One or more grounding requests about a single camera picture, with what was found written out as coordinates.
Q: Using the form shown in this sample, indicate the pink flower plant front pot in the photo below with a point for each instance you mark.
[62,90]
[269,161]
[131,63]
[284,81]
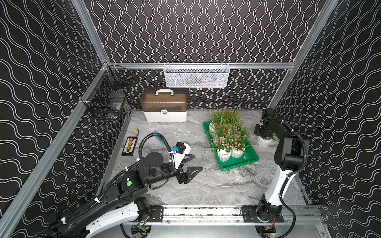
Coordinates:
[240,131]

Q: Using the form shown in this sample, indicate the pink flower plant pot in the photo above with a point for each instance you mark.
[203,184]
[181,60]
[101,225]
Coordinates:
[222,146]
[238,146]
[240,131]

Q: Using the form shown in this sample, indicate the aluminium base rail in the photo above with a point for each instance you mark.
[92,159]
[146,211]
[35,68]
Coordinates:
[207,215]

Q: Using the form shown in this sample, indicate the orange flower plant back pot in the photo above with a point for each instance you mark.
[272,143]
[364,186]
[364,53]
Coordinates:
[222,129]

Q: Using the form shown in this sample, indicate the green plastic tray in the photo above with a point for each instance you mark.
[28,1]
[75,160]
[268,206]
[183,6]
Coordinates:
[249,157]

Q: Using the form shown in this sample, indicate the orange flower plant pot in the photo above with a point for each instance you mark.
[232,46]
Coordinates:
[232,116]
[222,129]

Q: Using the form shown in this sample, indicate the green grass plant white pot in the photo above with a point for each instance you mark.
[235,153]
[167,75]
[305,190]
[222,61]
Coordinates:
[217,119]

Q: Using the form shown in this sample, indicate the white wire mesh basket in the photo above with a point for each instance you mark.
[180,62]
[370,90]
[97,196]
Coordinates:
[196,74]

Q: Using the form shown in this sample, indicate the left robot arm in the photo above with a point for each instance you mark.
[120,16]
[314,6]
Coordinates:
[126,189]

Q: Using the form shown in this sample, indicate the black tray with brown items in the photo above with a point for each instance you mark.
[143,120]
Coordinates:
[129,146]

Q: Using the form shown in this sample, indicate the black wire wall basket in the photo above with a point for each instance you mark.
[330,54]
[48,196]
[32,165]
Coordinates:
[109,98]

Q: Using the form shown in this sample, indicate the brown lidded storage case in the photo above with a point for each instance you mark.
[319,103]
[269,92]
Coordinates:
[165,105]

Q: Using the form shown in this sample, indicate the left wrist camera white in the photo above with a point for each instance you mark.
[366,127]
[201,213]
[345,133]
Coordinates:
[179,151]

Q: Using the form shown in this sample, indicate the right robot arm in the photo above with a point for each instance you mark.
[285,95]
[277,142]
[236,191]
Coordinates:
[290,157]

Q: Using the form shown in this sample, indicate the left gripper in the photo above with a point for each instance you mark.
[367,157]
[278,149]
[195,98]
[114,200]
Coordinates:
[181,176]

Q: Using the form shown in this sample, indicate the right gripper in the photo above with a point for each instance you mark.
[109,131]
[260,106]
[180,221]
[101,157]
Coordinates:
[256,132]

